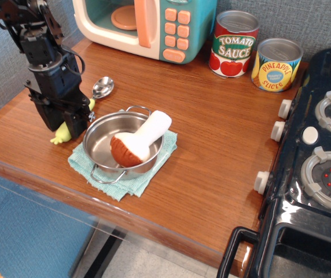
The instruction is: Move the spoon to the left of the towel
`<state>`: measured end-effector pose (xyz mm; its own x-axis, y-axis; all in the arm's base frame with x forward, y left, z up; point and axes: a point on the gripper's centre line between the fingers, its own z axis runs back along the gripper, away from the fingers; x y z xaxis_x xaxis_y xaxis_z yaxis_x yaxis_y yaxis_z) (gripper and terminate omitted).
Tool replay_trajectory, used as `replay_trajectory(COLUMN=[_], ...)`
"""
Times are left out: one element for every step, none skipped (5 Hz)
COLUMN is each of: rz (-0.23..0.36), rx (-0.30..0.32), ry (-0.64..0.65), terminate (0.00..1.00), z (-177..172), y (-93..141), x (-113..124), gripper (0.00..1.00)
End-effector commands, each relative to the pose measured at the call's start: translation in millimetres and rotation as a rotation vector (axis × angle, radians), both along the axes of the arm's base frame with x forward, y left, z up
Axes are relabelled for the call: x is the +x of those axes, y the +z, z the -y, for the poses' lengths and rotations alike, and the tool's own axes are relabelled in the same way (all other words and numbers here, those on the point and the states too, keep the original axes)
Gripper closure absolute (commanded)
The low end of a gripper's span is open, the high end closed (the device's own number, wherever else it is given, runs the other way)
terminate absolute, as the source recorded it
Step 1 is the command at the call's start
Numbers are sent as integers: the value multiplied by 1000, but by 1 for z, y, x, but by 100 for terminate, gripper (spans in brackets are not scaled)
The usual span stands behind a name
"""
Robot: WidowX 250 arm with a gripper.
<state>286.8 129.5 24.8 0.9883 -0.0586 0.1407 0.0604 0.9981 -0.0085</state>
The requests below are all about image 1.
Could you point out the pineapple slices can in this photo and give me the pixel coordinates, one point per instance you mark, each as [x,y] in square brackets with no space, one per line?
[276,64]

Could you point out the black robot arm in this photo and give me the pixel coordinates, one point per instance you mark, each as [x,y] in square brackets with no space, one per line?
[35,31]

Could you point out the spoon with yellow-green handle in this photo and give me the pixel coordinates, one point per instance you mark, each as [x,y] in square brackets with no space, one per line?
[102,88]

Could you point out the stainless steel pot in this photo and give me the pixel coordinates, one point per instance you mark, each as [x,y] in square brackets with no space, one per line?
[97,140]

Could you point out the black toy stove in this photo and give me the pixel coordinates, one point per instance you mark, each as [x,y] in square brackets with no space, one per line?
[294,236]

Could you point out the light blue cloth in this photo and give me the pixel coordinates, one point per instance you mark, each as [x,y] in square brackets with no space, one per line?
[80,162]

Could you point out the toy microwave teal and cream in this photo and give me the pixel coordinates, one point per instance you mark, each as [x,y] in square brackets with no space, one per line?
[170,31]

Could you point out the tomato sauce can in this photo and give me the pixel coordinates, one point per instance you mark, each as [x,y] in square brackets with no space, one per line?
[234,38]

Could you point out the plush mushroom toy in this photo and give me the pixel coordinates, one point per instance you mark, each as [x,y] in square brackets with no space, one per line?
[132,149]

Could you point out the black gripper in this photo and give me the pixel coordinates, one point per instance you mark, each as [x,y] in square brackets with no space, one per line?
[55,91]

